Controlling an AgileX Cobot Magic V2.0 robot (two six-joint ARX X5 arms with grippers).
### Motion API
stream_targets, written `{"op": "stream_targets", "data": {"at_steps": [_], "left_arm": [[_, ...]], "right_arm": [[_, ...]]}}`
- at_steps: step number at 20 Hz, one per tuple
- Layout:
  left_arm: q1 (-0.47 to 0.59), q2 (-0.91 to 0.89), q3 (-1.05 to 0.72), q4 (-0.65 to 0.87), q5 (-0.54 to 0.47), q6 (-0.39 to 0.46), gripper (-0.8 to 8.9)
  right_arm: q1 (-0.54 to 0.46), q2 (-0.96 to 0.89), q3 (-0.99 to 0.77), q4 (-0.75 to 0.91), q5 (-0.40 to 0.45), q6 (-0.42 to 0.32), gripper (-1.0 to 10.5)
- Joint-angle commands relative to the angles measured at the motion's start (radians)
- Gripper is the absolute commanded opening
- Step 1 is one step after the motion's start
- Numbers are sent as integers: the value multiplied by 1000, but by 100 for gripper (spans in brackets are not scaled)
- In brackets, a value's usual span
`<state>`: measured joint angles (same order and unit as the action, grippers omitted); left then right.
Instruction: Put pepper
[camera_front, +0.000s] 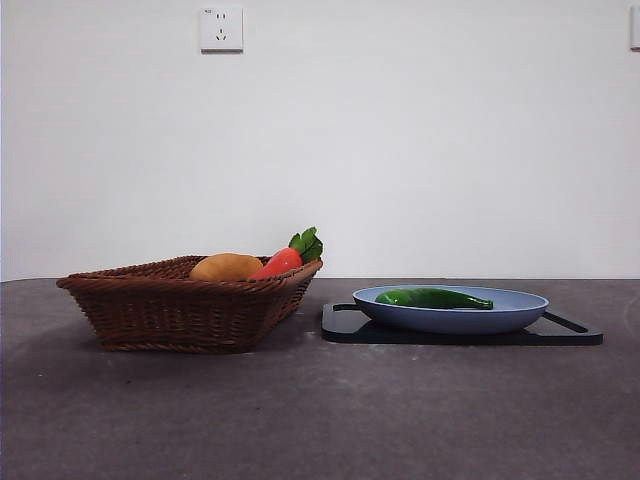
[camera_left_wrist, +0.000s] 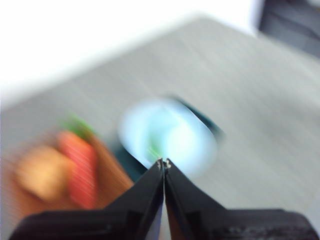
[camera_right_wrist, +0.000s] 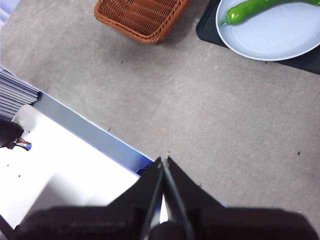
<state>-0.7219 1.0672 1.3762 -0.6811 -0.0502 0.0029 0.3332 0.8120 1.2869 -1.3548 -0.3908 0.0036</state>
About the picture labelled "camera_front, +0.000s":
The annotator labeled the pale blue round plate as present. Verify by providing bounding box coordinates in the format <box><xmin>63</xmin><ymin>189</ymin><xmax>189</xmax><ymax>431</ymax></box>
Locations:
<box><xmin>352</xmin><ymin>285</ymin><xmax>550</xmax><ymax>335</ymax></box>

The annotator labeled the tan potato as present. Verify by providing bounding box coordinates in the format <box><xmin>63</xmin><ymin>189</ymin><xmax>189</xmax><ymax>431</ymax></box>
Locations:
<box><xmin>188</xmin><ymin>252</ymin><xmax>265</xmax><ymax>281</ymax></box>

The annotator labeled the green pepper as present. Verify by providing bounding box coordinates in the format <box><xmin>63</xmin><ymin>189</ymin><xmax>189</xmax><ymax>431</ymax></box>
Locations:
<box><xmin>374</xmin><ymin>287</ymin><xmax>495</xmax><ymax>311</ymax></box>

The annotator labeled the brown wicker basket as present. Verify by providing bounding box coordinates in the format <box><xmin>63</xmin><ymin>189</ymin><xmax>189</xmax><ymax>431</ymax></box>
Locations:
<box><xmin>55</xmin><ymin>255</ymin><xmax>324</xmax><ymax>355</ymax></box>

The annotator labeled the black rectangular tray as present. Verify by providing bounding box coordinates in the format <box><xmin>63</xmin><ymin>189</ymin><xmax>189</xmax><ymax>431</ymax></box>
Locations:
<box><xmin>320</xmin><ymin>302</ymin><xmax>605</xmax><ymax>346</ymax></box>

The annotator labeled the orange carrot with green leaves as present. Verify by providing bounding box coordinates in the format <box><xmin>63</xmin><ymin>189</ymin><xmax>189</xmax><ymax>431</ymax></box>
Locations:
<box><xmin>248</xmin><ymin>226</ymin><xmax>324</xmax><ymax>280</ymax></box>

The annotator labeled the white wall power socket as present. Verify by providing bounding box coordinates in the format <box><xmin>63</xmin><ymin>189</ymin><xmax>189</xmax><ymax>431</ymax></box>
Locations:
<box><xmin>200</xmin><ymin>5</ymin><xmax>245</xmax><ymax>54</ymax></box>

